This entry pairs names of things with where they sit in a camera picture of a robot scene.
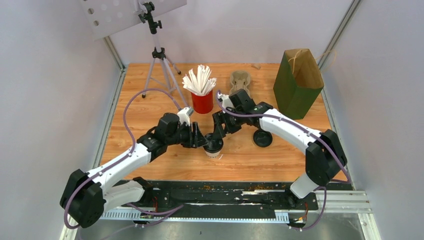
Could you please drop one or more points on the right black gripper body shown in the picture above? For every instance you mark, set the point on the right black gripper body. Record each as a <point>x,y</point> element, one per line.
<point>233,122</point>

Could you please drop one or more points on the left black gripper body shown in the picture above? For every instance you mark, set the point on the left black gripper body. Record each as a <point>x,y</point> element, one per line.
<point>186,135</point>

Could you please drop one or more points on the black plastic cup lid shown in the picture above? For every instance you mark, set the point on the black plastic cup lid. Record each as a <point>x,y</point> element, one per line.
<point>213,144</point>

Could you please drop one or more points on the green paper bag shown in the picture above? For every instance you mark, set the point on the green paper bag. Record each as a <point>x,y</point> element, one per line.
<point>298,83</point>

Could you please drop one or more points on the white paper cup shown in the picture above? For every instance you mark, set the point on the white paper cup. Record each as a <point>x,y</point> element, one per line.
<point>213,153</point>

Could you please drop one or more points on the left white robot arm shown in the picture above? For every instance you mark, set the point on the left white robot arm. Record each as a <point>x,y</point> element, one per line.
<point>87,195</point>

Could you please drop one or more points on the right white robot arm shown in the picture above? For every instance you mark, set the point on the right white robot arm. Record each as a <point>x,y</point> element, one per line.
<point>324,154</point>

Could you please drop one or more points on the red straw holder cup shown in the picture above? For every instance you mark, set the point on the red straw holder cup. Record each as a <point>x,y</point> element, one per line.
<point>203,104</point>

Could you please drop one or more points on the cardboard cup carrier tray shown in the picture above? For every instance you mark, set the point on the cardboard cup carrier tray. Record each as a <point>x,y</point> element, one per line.
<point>240,80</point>

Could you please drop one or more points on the white wrapped straws bundle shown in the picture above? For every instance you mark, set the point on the white wrapped straws bundle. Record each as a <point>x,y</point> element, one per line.
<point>200,83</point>

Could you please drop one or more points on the white perforated panel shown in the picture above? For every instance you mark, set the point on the white perforated panel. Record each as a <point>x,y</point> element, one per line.
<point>107,17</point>

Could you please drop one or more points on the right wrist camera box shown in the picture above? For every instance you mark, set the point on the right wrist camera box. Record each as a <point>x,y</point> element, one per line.
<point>224,101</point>

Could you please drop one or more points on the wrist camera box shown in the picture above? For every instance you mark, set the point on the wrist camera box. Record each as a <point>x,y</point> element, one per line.
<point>184,115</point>
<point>224,101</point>

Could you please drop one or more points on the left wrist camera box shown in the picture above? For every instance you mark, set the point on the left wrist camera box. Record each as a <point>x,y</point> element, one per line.
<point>184,115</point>

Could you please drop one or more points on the silver camera tripod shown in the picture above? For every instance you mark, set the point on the silver camera tripod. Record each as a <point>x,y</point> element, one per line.
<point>162,56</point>

